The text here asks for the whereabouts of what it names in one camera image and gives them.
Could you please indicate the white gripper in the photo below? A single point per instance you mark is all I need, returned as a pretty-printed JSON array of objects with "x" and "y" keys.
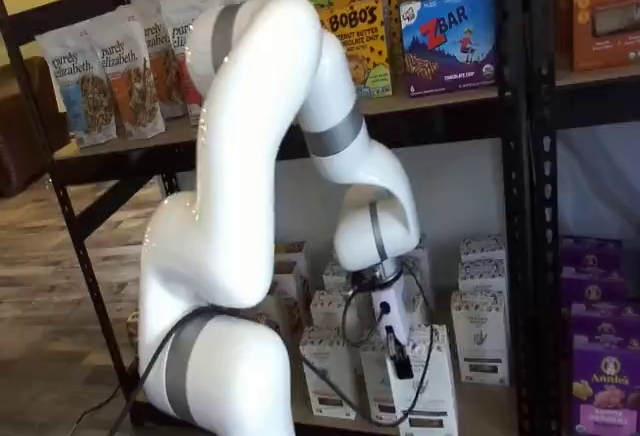
[{"x": 396, "y": 317}]

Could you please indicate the white box with green strip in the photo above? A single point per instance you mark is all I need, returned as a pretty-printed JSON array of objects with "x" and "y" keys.
[{"x": 430, "y": 386}]

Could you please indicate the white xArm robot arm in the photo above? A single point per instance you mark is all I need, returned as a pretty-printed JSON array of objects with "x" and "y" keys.
[{"x": 225, "y": 206}]

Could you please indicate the white floral tea box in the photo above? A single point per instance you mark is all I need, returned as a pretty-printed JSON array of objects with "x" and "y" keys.
[
  {"x": 377, "y": 381},
  {"x": 482, "y": 276},
  {"x": 421, "y": 276},
  {"x": 482, "y": 248},
  {"x": 325, "y": 308},
  {"x": 334, "y": 276},
  {"x": 327, "y": 371},
  {"x": 480, "y": 336}
]

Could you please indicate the brown granola box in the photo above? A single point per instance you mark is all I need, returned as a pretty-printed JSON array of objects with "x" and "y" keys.
[
  {"x": 291, "y": 256},
  {"x": 292, "y": 301}
]

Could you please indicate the black metal shelf rack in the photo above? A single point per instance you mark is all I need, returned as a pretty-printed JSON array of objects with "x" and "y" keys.
[
  {"x": 542, "y": 206},
  {"x": 512, "y": 156}
]

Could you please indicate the purple Annie's box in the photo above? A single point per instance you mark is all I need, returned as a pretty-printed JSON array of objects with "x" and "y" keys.
[
  {"x": 590, "y": 256},
  {"x": 600, "y": 296},
  {"x": 607, "y": 381}
]

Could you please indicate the wooden middle shelf board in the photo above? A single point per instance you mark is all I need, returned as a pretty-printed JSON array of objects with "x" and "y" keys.
[{"x": 425, "y": 101}]

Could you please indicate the small yellow box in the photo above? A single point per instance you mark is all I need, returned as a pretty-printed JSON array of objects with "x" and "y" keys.
[{"x": 132, "y": 331}]

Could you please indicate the yellow Bobo's box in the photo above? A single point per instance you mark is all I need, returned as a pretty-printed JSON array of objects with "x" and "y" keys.
[
  {"x": 370, "y": 51},
  {"x": 395, "y": 6}
]

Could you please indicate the orange Annie's box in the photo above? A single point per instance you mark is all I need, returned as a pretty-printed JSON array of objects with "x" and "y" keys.
[{"x": 600, "y": 11}]

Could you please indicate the purely elizabeth bag brown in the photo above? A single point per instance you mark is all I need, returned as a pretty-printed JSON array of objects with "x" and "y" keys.
[{"x": 162, "y": 71}]

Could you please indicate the purely elizabeth bag orange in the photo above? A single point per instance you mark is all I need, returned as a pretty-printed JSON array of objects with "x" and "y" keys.
[{"x": 132, "y": 91}]

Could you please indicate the purely elizabeth bag red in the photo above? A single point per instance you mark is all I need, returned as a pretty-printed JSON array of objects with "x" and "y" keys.
[{"x": 182, "y": 31}]

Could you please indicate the purely elizabeth bag blue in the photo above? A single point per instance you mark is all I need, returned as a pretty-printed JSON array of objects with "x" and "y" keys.
[{"x": 75, "y": 86}]

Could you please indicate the brown leather sofa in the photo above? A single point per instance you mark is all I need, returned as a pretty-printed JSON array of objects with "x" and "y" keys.
[{"x": 25, "y": 131}]

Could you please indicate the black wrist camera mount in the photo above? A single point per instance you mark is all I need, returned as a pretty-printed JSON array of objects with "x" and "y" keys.
[{"x": 362, "y": 281}]

